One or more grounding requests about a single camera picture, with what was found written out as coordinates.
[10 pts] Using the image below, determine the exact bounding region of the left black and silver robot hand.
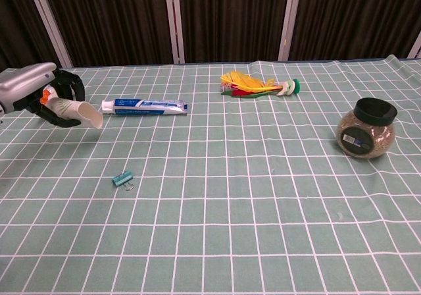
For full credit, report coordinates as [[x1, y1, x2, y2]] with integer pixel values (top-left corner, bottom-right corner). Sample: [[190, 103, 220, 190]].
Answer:
[[0, 62, 87, 128]]

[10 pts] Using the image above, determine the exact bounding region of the white partition post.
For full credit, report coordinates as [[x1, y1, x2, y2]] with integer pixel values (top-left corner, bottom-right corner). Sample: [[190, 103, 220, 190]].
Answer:
[[278, 0, 304, 62], [163, 0, 186, 65], [24, 0, 74, 68], [407, 32, 421, 59]]

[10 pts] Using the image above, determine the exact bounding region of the colourful feather shuttlecock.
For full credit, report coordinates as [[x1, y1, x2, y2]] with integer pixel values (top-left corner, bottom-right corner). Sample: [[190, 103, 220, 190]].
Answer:
[[219, 70, 301, 99]]

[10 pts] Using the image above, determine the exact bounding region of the white paper cup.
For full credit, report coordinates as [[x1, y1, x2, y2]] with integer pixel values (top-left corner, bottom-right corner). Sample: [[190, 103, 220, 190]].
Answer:
[[48, 97, 104, 130]]

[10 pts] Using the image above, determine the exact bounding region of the green grid tablecloth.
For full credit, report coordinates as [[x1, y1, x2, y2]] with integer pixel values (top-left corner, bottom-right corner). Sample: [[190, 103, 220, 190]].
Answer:
[[0, 54, 421, 295]]

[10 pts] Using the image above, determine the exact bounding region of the blue and white toothpaste tube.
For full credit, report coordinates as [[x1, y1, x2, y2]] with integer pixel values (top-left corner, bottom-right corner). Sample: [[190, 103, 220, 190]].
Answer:
[[101, 97, 189, 115]]

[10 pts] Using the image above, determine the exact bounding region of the glass jar with black lid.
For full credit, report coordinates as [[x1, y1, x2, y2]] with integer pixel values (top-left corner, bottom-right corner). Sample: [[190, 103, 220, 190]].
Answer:
[[335, 97, 398, 160]]

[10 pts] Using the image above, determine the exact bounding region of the teal binder clip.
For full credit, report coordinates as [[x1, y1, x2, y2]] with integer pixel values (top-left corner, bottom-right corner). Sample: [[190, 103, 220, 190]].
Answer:
[[111, 171, 136, 191]]

